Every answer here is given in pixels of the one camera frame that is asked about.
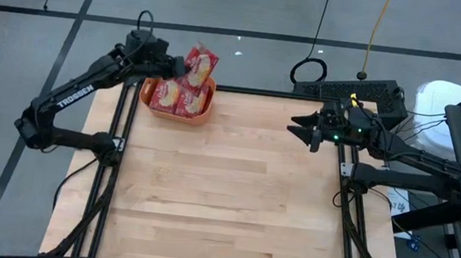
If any white rounded object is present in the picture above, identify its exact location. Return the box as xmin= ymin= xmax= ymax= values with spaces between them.
xmin=408 ymin=76 xmax=461 ymax=157

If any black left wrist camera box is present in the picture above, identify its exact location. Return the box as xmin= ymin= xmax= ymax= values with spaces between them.
xmin=124 ymin=27 xmax=158 ymax=60

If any black computer case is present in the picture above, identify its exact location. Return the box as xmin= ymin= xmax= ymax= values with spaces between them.
xmin=289 ymin=69 xmax=412 ymax=134

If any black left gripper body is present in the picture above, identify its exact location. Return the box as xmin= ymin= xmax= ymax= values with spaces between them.
xmin=139 ymin=38 xmax=183 ymax=80

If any black desk leg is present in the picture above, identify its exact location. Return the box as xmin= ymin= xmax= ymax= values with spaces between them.
xmin=390 ymin=195 xmax=461 ymax=240

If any black arm base cable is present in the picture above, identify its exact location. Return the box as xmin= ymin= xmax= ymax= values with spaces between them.
xmin=51 ymin=153 xmax=100 ymax=215

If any black aluminium table frame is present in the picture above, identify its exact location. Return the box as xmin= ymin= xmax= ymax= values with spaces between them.
xmin=44 ymin=67 xmax=421 ymax=258

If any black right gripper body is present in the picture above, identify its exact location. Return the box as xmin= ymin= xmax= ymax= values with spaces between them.
xmin=317 ymin=98 xmax=384 ymax=150

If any yellow hanging cable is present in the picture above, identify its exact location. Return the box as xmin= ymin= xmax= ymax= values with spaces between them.
xmin=355 ymin=0 xmax=396 ymax=85

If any orange plastic basket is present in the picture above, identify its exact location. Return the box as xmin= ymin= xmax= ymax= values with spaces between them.
xmin=136 ymin=70 xmax=219 ymax=129

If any thick black hanging cable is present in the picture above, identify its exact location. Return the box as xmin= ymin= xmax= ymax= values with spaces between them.
xmin=289 ymin=0 xmax=336 ymax=90

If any black left wrist camera cable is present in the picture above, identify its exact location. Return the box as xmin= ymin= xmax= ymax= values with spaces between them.
xmin=133 ymin=9 xmax=157 ymax=51

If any small yellow tag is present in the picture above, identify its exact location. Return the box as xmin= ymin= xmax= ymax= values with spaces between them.
xmin=347 ymin=91 xmax=362 ymax=109

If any black cable bundle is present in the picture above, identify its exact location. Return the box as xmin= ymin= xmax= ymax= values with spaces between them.
xmin=392 ymin=107 xmax=450 ymax=148

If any white paper sheet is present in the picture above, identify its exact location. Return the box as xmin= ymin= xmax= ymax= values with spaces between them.
xmin=385 ymin=187 xmax=414 ymax=218

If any small blue object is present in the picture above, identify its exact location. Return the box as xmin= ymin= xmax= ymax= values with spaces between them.
xmin=408 ymin=233 xmax=423 ymax=253

